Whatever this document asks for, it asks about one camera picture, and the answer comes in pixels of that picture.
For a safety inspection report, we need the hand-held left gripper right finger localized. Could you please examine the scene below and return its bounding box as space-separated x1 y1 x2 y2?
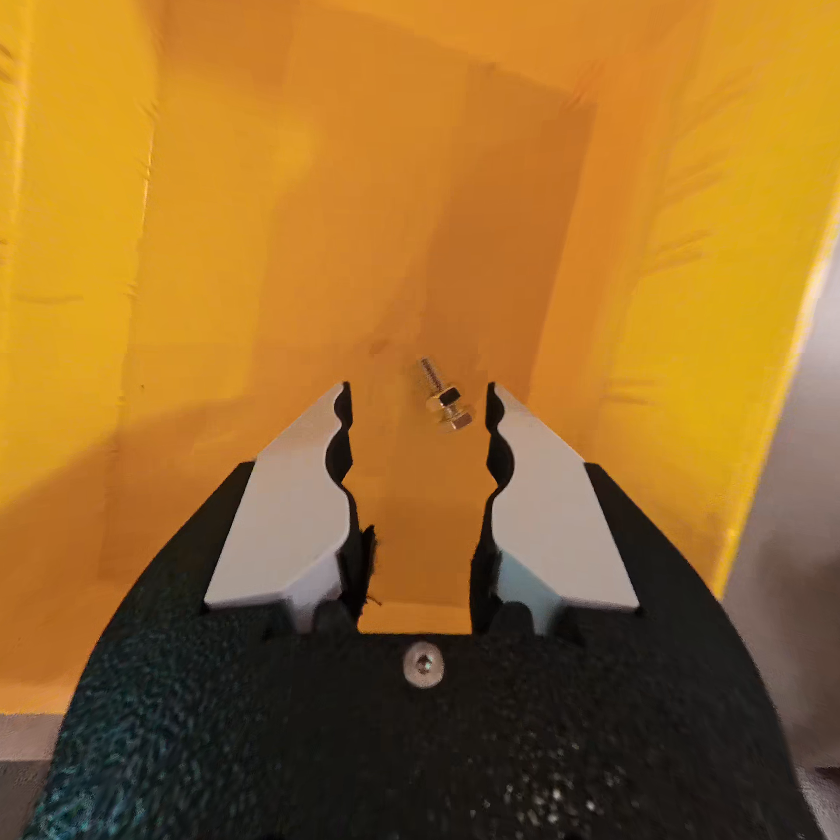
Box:
470 382 640 635

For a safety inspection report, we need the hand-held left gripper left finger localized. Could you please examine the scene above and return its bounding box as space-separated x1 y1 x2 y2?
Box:
203 382 378 634

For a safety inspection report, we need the silver bolt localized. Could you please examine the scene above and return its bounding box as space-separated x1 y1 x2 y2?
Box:
415 356 475 434

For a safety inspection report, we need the yellow plastic bin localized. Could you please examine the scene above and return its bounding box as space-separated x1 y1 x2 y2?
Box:
0 0 840 716

